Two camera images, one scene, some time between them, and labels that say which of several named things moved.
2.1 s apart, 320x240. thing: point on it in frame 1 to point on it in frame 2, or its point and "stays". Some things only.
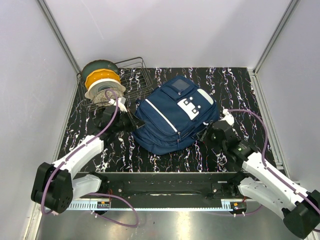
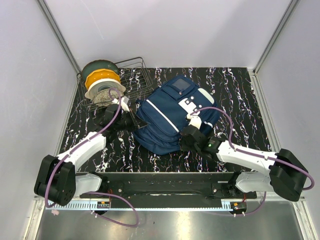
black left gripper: x=134 y=121 stays
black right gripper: x=204 y=136 to x=183 y=146
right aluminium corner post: x=281 y=25 stays
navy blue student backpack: x=171 y=119 stays
